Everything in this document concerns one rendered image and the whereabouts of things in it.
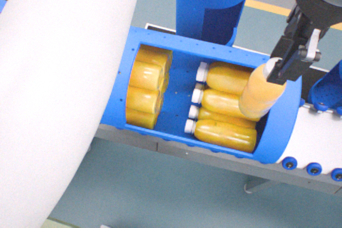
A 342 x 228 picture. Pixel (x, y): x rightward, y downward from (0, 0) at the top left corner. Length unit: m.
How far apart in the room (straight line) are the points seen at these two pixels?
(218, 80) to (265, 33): 1.50
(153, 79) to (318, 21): 0.51
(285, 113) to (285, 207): 1.29
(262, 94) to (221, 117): 0.36
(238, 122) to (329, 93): 1.21
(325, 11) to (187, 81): 0.71
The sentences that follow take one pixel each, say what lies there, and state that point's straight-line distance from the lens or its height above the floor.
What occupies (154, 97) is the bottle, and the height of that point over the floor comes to 1.13.
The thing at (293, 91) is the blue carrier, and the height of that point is 1.23.
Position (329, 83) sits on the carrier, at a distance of 2.15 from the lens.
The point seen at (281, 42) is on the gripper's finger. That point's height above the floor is 1.48.
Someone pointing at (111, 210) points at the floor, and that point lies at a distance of 1.98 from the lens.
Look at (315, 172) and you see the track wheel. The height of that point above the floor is 0.96.
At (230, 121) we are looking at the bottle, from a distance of 0.97.
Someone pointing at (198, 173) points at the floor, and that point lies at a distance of 1.97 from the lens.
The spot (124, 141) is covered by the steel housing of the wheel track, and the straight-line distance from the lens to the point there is 1.13.
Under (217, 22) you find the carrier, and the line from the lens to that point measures 1.76.
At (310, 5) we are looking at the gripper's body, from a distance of 0.40.
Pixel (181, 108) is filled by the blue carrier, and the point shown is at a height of 0.96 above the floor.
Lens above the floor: 1.95
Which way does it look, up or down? 70 degrees down
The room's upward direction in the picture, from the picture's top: 1 degrees counter-clockwise
